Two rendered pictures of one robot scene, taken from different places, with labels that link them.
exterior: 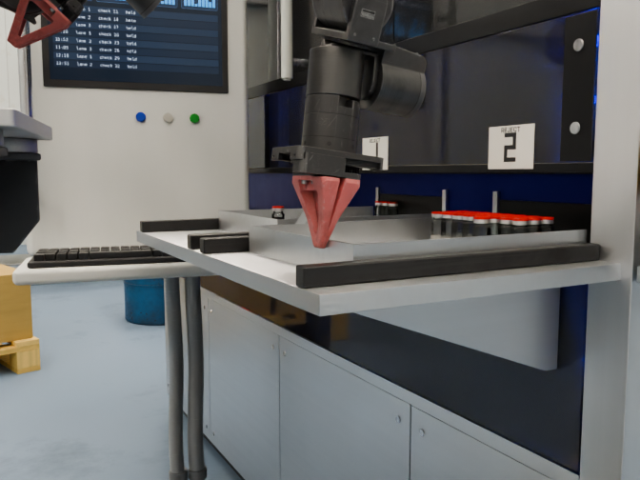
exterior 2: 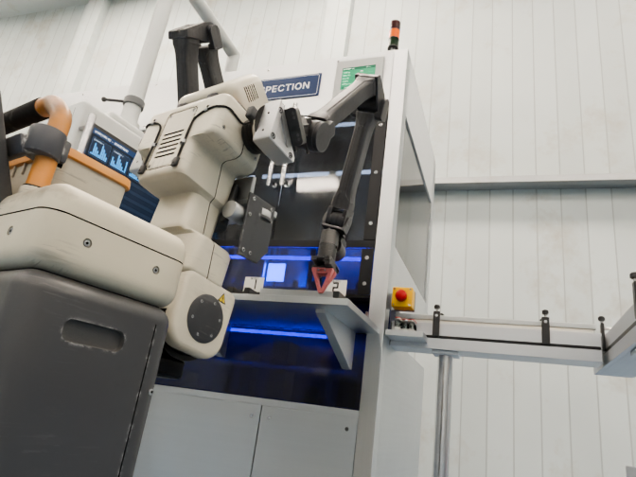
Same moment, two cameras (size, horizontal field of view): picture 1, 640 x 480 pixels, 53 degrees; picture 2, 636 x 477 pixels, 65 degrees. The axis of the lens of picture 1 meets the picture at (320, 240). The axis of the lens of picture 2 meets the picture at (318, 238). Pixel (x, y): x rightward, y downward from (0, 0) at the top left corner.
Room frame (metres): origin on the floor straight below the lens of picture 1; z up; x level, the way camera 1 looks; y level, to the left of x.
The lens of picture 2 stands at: (-0.42, 0.94, 0.55)
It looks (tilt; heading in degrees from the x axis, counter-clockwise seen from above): 20 degrees up; 321
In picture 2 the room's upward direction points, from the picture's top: 8 degrees clockwise
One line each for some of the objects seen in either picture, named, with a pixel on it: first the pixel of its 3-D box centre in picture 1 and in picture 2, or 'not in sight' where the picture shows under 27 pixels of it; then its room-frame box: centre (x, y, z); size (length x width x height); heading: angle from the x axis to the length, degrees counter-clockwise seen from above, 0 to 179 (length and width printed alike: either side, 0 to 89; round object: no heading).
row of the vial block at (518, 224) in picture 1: (475, 231); not in sight; (0.87, -0.21, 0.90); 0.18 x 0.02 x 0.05; 29
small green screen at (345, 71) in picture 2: not in sight; (358, 79); (0.90, -0.25, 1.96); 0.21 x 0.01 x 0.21; 29
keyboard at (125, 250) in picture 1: (135, 253); not in sight; (1.32, 0.38, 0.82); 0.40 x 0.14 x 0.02; 108
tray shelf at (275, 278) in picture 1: (348, 248); (269, 314); (0.97, -0.04, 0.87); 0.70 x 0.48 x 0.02; 29
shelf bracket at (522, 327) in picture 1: (449, 332); (335, 342); (0.74, -0.15, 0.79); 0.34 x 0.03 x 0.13; 119
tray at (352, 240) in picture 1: (411, 241); (316, 309); (0.81, -0.12, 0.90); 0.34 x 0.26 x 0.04; 119
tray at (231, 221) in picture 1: (332, 221); not in sight; (1.15, -0.02, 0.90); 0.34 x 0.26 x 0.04; 119
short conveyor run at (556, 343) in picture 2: not in sight; (489, 333); (0.50, -0.67, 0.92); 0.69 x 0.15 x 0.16; 29
